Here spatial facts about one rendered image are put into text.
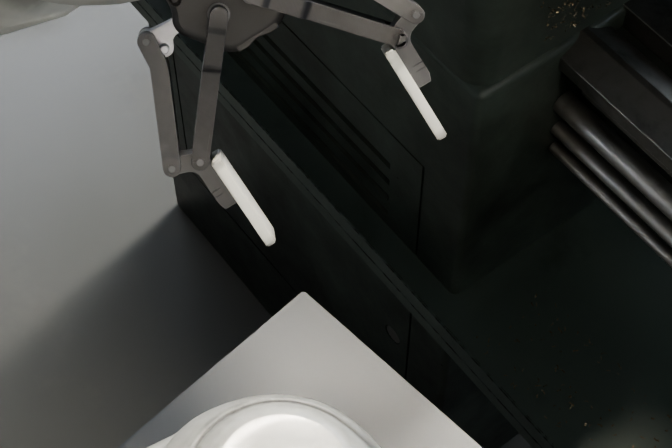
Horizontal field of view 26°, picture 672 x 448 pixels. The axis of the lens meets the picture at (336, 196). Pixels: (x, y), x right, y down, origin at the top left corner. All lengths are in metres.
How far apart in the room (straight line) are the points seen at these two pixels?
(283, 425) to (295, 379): 0.38
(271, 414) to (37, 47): 1.65
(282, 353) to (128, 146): 1.11
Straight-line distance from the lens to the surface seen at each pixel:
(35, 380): 2.09
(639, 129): 1.24
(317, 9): 0.95
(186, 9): 0.95
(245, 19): 0.95
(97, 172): 2.26
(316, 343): 1.22
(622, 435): 1.44
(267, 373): 1.21
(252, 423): 0.83
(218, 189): 0.98
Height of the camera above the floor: 1.82
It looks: 56 degrees down
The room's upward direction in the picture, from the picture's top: straight up
